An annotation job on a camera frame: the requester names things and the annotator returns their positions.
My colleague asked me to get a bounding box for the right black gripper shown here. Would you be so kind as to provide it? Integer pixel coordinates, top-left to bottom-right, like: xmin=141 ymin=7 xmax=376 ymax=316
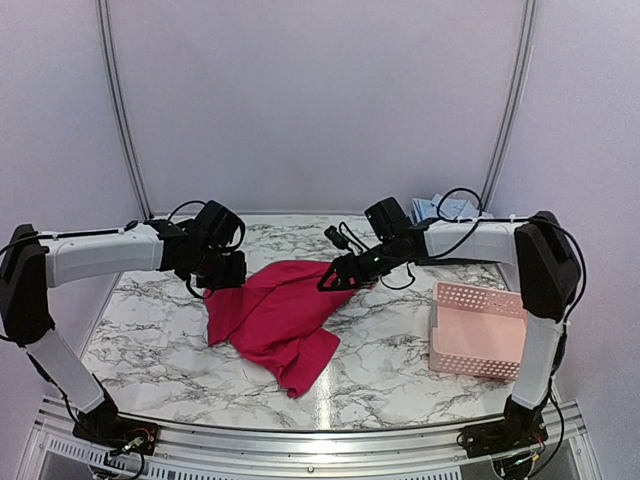
xmin=316 ymin=238 xmax=408 ymax=292

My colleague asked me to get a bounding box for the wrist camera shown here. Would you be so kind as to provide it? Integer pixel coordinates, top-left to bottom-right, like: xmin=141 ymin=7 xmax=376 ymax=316
xmin=324 ymin=226 xmax=359 ymax=254
xmin=195 ymin=200 xmax=246 ymax=253

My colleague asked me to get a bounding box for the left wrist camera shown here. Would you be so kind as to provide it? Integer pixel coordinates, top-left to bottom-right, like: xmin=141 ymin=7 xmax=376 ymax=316
xmin=195 ymin=200 xmax=246 ymax=253

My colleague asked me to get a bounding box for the right aluminium frame post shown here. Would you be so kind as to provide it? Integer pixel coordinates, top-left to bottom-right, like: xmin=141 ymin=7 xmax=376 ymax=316
xmin=481 ymin=0 xmax=539 ymax=208

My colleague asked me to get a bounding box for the aluminium table front rail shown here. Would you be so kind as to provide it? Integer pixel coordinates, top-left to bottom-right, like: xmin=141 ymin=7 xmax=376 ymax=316
xmin=17 ymin=397 xmax=602 ymax=479

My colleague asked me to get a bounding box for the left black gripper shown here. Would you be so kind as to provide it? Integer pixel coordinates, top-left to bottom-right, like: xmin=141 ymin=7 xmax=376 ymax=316
xmin=192 ymin=246 xmax=245 ymax=289

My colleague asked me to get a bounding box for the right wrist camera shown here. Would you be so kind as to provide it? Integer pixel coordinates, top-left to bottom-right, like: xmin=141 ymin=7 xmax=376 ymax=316
xmin=324 ymin=226 xmax=359 ymax=254

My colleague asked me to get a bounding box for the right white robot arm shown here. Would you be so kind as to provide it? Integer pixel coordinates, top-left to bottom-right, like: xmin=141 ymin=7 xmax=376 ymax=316
xmin=317 ymin=211 xmax=586 ymax=448

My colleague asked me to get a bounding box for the left aluminium frame post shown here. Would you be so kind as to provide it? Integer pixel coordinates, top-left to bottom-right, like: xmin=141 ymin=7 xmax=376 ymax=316
xmin=95 ymin=0 xmax=153 ymax=219

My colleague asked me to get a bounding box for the aluminium frame post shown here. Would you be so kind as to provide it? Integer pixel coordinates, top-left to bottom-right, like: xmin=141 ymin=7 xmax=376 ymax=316
xmin=95 ymin=0 xmax=153 ymax=219
xmin=481 ymin=0 xmax=539 ymax=208

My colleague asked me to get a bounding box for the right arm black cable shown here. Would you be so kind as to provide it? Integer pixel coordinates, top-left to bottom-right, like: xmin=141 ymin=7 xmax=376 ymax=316
xmin=339 ymin=187 xmax=589 ymax=311

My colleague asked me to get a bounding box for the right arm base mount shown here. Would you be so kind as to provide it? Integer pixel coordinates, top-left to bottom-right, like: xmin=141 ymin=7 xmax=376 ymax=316
xmin=456 ymin=418 xmax=548 ymax=458

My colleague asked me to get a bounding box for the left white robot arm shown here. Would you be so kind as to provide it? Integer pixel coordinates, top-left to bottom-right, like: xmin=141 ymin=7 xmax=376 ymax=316
xmin=1 ymin=219 xmax=246 ymax=445

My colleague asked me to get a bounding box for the pink plastic laundry basket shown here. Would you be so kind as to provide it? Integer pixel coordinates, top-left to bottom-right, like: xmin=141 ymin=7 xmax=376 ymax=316
xmin=428 ymin=281 xmax=527 ymax=381

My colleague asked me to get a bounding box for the magenta red garment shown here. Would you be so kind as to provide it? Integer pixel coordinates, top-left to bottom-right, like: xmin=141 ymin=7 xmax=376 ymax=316
xmin=204 ymin=260 xmax=356 ymax=398

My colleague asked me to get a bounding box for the light blue shirt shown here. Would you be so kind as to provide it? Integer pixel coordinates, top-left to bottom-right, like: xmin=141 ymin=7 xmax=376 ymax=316
xmin=410 ymin=193 xmax=479 ymax=224

